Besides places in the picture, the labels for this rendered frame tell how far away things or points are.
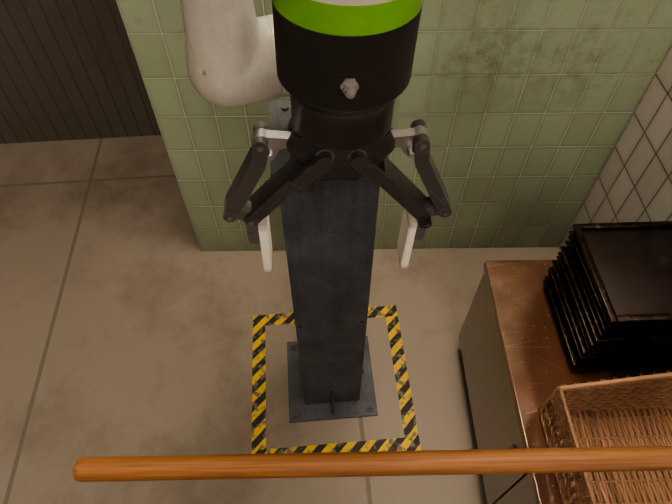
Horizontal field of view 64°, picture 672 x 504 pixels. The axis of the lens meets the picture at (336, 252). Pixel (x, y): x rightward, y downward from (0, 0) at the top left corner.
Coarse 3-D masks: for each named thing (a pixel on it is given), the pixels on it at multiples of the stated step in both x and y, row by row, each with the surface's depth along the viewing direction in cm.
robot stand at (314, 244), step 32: (320, 192) 105; (352, 192) 106; (288, 224) 112; (320, 224) 113; (352, 224) 114; (288, 256) 121; (320, 256) 122; (352, 256) 123; (320, 288) 133; (352, 288) 134; (256, 320) 217; (288, 320) 217; (320, 320) 146; (352, 320) 147; (256, 352) 208; (288, 352) 207; (320, 352) 162; (352, 352) 163; (256, 384) 200; (288, 384) 200; (320, 384) 181; (352, 384) 183; (256, 416) 193; (320, 416) 192; (352, 416) 192; (256, 448) 186; (288, 448) 186; (320, 448) 186; (352, 448) 186; (384, 448) 186; (416, 448) 186
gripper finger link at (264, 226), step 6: (264, 222) 48; (258, 228) 48; (264, 228) 47; (264, 234) 48; (270, 234) 52; (264, 240) 49; (270, 240) 52; (264, 246) 50; (270, 246) 52; (264, 252) 50; (270, 252) 52; (264, 258) 51; (270, 258) 52; (264, 264) 52; (270, 264) 52; (264, 270) 53; (270, 270) 53
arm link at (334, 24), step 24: (288, 0) 30; (312, 0) 29; (336, 0) 28; (360, 0) 28; (384, 0) 28; (408, 0) 29; (312, 24) 30; (336, 24) 29; (360, 24) 29; (384, 24) 30
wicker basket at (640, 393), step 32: (576, 384) 122; (608, 384) 121; (640, 384) 123; (544, 416) 131; (576, 416) 134; (608, 416) 133; (640, 416) 133; (576, 480) 116; (608, 480) 124; (640, 480) 124
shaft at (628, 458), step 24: (120, 456) 69; (144, 456) 69; (168, 456) 69; (192, 456) 69; (216, 456) 69; (240, 456) 69; (264, 456) 69; (288, 456) 68; (312, 456) 68; (336, 456) 68; (360, 456) 68; (384, 456) 68; (408, 456) 68; (432, 456) 68; (456, 456) 68; (480, 456) 68; (504, 456) 68; (528, 456) 68; (552, 456) 68; (576, 456) 68; (600, 456) 68; (624, 456) 68; (648, 456) 68; (96, 480) 68; (120, 480) 68; (144, 480) 68
